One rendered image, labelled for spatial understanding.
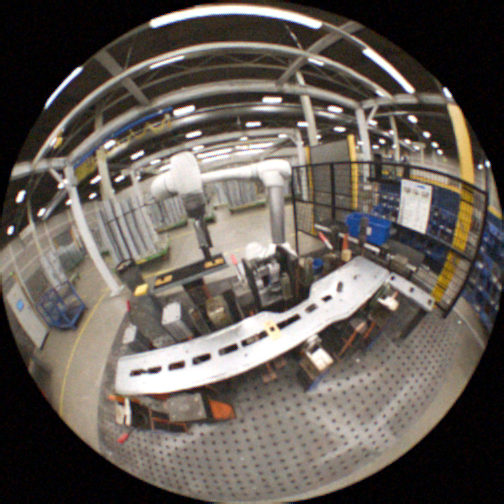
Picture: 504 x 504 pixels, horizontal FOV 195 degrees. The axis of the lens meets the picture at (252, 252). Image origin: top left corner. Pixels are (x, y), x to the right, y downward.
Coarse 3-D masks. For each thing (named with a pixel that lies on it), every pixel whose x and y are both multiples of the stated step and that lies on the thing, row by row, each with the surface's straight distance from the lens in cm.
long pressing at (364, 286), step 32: (320, 288) 69; (352, 288) 72; (256, 320) 59; (320, 320) 58; (160, 352) 69; (192, 352) 61; (256, 352) 53; (128, 384) 74; (160, 384) 63; (192, 384) 57
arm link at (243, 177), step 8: (240, 168) 91; (248, 168) 96; (160, 176) 68; (208, 176) 79; (216, 176) 80; (224, 176) 81; (232, 176) 83; (240, 176) 87; (248, 176) 93; (152, 184) 73; (160, 184) 65; (152, 192) 74; (160, 192) 67; (168, 192) 64
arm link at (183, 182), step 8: (184, 152) 59; (176, 160) 57; (184, 160) 56; (192, 160) 58; (176, 168) 56; (184, 168) 55; (192, 168) 56; (168, 176) 60; (176, 176) 56; (184, 176) 55; (192, 176) 55; (200, 176) 58; (168, 184) 61; (176, 184) 57; (184, 184) 55; (192, 184) 55; (200, 184) 58; (176, 192) 60; (184, 192) 56
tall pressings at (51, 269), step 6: (48, 252) 953; (42, 258) 909; (48, 258) 943; (54, 258) 930; (42, 264) 922; (48, 264) 909; (54, 264) 921; (42, 270) 939; (48, 270) 901; (54, 270) 937; (48, 276) 896; (60, 276) 918; (54, 282) 898; (60, 282) 934
